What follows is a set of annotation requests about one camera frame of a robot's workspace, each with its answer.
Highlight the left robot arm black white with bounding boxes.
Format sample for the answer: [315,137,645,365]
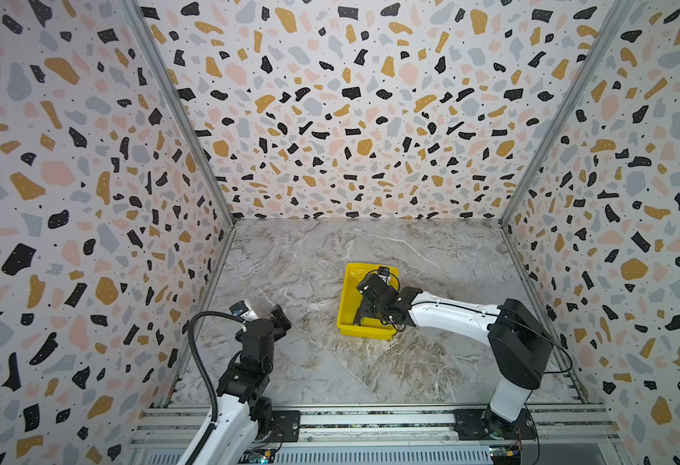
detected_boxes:
[179,300,292,464]

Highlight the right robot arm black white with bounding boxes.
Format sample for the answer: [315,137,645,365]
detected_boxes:
[355,271,554,426]

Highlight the yellow plastic bin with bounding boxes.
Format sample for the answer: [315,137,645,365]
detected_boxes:
[336,263,399,341]

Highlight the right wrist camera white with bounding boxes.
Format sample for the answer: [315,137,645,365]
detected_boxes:
[376,267,390,282]

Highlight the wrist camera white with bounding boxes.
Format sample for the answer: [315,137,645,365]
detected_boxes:
[376,267,390,282]
[229,300,261,324]

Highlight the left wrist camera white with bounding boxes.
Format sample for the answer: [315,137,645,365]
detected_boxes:
[229,300,261,324]

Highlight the black corrugated cable conduit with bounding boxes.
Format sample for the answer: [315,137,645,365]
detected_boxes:
[185,310,245,465]

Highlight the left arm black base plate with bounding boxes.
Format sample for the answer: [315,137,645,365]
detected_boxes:
[255,410,301,443]

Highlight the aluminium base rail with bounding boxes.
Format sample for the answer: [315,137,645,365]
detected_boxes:
[123,404,630,464]

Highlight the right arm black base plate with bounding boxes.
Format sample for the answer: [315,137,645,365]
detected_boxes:
[453,408,537,441]

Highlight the left corner aluminium post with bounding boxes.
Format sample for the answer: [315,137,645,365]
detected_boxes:
[120,0,235,231]

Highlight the corner aluminium post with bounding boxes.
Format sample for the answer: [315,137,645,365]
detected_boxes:
[120,0,235,231]
[499,0,634,231]

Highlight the right corner aluminium post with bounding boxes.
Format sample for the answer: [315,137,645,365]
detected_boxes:
[499,0,634,231]

